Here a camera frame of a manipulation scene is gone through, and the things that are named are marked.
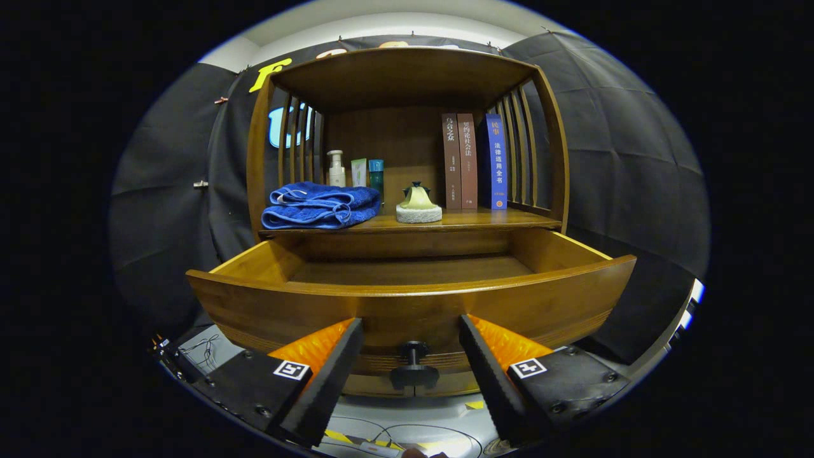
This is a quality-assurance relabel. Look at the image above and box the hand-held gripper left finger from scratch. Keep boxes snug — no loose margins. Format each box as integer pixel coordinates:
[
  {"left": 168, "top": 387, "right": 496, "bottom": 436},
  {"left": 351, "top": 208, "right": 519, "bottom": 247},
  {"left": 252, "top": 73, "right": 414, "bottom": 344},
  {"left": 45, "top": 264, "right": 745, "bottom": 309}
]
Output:
[{"left": 191, "top": 318, "right": 364, "bottom": 448}]

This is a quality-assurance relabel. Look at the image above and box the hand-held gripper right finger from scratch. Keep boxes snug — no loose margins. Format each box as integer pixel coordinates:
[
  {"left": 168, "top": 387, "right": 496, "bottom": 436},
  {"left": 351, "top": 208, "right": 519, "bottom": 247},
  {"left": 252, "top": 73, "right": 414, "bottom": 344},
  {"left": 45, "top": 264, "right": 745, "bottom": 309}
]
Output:
[{"left": 458, "top": 314, "right": 631, "bottom": 446}]

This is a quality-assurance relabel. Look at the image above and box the wooden drawer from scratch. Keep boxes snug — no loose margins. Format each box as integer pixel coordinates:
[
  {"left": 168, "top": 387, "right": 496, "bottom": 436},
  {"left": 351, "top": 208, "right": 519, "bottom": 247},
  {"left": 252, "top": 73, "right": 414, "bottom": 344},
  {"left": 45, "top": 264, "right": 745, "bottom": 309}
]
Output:
[{"left": 186, "top": 228, "right": 638, "bottom": 398}]

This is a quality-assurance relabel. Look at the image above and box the pale green scrubbing brush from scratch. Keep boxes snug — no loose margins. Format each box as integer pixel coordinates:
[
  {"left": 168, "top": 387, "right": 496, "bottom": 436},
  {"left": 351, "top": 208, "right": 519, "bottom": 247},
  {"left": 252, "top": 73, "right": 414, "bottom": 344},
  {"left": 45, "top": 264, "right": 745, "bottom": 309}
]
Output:
[{"left": 396, "top": 181, "right": 443, "bottom": 224}]

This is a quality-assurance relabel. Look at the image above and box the wooden countertop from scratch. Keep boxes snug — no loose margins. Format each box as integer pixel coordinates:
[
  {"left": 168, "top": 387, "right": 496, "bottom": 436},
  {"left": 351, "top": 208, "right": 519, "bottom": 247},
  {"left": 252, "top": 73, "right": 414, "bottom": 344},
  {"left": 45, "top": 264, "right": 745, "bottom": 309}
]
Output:
[{"left": 258, "top": 207, "right": 563, "bottom": 239}]

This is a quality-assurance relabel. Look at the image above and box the wooden cabinet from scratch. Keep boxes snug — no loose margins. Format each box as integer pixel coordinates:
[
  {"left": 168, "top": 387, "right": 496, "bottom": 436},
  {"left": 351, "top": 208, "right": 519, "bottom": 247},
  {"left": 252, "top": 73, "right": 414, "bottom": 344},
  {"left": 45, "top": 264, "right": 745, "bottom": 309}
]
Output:
[{"left": 245, "top": 46, "right": 571, "bottom": 398}]

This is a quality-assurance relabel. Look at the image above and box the yellow black floor tape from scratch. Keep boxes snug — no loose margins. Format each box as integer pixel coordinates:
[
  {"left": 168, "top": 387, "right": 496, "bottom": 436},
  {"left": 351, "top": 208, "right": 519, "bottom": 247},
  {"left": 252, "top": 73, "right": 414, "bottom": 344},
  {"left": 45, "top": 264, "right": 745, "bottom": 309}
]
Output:
[{"left": 324, "top": 429, "right": 408, "bottom": 452}]

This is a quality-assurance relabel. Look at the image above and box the black electronic box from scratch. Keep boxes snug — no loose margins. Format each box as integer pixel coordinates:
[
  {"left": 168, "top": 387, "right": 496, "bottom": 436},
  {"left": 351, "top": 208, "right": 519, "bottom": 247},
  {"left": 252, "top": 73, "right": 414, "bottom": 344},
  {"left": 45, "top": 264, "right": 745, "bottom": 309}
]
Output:
[{"left": 153, "top": 337, "right": 205, "bottom": 382}]

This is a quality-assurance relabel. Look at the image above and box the blue folded towel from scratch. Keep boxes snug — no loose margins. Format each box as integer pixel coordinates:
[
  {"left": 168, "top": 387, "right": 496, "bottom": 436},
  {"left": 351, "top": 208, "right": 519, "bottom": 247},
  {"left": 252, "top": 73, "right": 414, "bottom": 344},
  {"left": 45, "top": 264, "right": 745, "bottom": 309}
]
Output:
[{"left": 261, "top": 182, "right": 382, "bottom": 230}]

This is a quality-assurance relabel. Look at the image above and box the white panel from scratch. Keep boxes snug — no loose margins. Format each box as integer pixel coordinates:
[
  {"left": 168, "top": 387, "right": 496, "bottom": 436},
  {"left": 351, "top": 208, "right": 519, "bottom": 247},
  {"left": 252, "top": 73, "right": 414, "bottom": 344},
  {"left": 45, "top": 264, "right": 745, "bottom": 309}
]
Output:
[{"left": 665, "top": 278, "right": 705, "bottom": 347}]

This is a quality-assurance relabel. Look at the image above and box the white pump bottle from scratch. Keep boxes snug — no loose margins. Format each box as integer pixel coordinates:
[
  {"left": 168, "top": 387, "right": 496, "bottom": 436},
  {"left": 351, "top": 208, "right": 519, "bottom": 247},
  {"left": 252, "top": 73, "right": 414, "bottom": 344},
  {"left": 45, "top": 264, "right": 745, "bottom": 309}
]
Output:
[{"left": 327, "top": 150, "right": 347, "bottom": 188}]

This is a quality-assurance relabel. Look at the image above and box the blue book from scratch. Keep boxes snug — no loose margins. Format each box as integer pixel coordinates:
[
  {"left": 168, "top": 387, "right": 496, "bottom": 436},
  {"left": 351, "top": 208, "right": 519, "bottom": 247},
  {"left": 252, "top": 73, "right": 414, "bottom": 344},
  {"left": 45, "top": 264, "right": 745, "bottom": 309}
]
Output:
[{"left": 483, "top": 114, "right": 508, "bottom": 211}]

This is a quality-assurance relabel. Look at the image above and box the reddish brown book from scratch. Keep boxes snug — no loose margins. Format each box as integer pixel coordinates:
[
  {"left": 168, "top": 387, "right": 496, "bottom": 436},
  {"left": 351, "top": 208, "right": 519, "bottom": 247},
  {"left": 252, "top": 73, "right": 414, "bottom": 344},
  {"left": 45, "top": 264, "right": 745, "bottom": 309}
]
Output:
[{"left": 457, "top": 113, "right": 478, "bottom": 210}]

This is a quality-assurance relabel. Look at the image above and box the dark brown book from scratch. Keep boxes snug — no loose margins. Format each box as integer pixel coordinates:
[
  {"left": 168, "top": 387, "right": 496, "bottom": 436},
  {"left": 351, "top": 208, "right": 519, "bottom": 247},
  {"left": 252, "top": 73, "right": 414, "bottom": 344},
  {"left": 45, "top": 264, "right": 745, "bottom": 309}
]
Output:
[{"left": 441, "top": 113, "right": 462, "bottom": 210}]

